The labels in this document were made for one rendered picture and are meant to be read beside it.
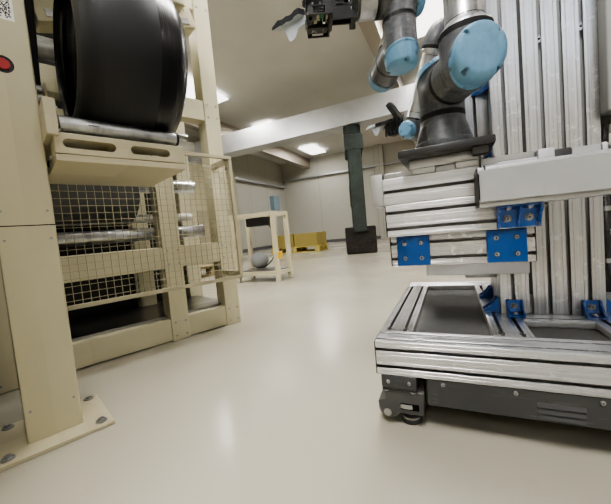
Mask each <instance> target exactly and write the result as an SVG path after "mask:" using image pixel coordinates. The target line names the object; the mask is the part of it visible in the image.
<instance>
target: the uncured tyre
mask: <svg viewBox="0 0 611 504"><path fill-rule="evenodd" d="M53 44H54V58H55V68H56V77H57V84H58V90H59V95H60V100H61V104H62V108H63V113H64V116H67V117H73V118H80V119H87V120H93V121H100V122H107V123H113V124H120V125H127V126H133V127H140V128H147V129H153V130H160V131H167V132H173V133H176V131H177V129H178V126H179V124H180V121H181V118H182V114H183V110H184V105H185V99H186V92H187V81H188V54H187V43H186V36H185V31H184V27H183V23H182V20H181V17H180V15H179V12H178V10H177V9H176V7H175V5H174V3H173V1H172V0H54V1H53Z"/></svg>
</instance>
